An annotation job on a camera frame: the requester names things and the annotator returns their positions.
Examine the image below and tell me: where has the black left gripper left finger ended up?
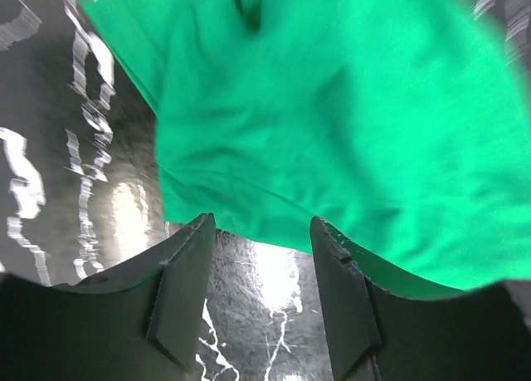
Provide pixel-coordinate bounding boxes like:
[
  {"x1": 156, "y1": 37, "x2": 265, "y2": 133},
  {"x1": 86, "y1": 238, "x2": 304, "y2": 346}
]
[{"x1": 1, "y1": 213, "x2": 216, "y2": 381}]

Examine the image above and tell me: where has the green t shirt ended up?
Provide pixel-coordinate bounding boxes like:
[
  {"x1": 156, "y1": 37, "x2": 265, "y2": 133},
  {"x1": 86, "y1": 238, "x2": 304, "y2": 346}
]
[{"x1": 80, "y1": 0, "x2": 530, "y2": 290}]

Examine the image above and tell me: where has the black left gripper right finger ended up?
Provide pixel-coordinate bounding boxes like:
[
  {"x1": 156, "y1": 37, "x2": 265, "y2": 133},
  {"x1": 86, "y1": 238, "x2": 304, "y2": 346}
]
[{"x1": 309, "y1": 217, "x2": 530, "y2": 380}]

